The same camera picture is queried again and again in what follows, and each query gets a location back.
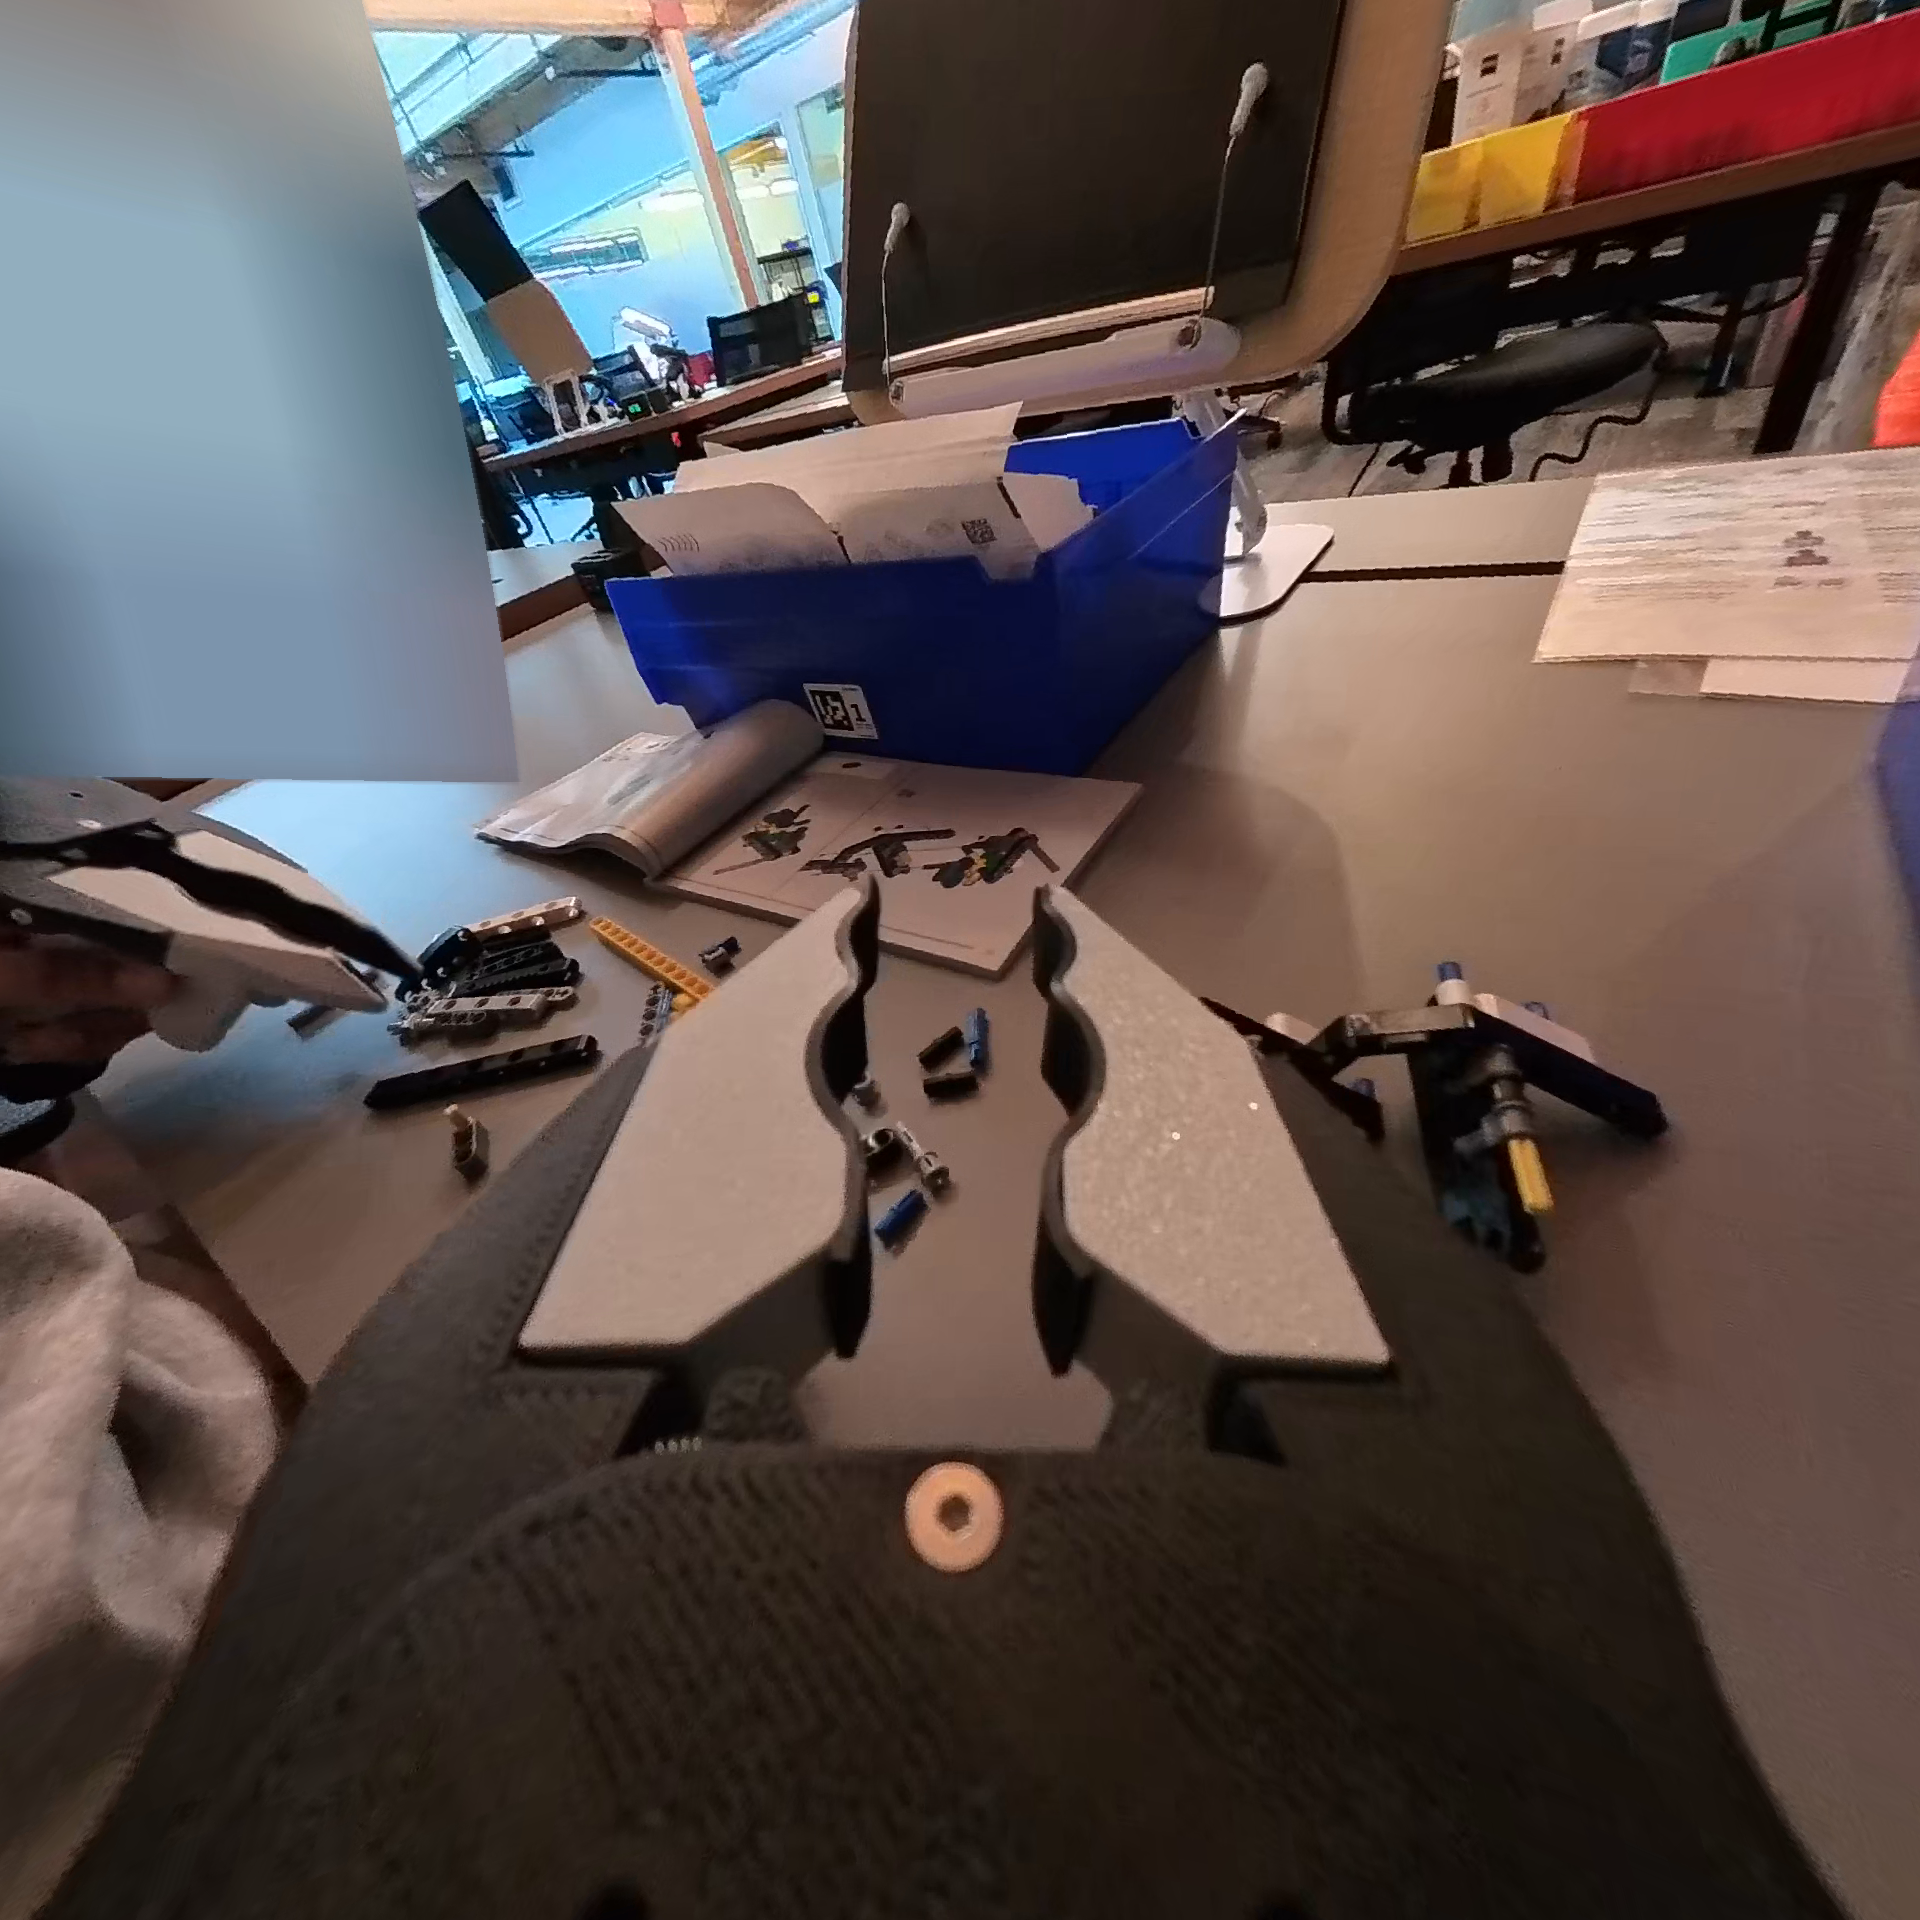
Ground yellow plastic bin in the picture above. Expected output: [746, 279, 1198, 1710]
[1409, 134, 1488, 243]
[1477, 111, 1585, 227]

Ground black document holder stand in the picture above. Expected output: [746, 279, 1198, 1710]
[840, 0, 1456, 624]

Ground distant document holder stand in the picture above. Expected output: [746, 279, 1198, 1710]
[416, 181, 595, 384]

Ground black plastic crate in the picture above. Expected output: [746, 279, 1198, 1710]
[704, 292, 828, 384]

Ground red plastic bin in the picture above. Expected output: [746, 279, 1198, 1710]
[1574, 30, 1920, 203]

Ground black and blue lego assembly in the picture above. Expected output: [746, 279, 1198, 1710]
[1200, 960, 1673, 1278]

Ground person's left hand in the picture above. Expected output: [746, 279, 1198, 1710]
[0, 936, 179, 1070]

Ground blue plastic bin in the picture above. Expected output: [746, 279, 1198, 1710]
[603, 411, 1248, 780]
[1867, 704, 1920, 917]

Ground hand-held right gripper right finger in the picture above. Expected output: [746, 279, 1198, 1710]
[1030, 882, 1396, 1378]

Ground long black lego beam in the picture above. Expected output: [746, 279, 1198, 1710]
[363, 1030, 601, 1116]

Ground white paper bags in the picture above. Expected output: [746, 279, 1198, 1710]
[613, 404, 1098, 584]

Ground printed paper sheet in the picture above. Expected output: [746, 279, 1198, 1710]
[1533, 451, 1920, 664]
[1628, 651, 1920, 706]

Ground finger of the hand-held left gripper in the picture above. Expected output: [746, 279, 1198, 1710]
[163, 826, 427, 987]
[0, 866, 393, 1056]

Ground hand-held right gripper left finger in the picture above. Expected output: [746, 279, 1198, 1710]
[515, 872, 886, 1366]

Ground open lego instruction booklet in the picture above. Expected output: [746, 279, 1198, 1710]
[478, 696, 1145, 973]

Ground black office chair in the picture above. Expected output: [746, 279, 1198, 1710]
[1320, 322, 1672, 490]

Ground thick light grey lego beam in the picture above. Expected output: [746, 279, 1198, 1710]
[393, 982, 579, 1040]

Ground long yellow lego beam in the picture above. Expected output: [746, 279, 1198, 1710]
[588, 914, 721, 1003]

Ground wooden desk with black legs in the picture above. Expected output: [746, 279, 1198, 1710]
[1395, 141, 1920, 452]
[480, 352, 848, 496]

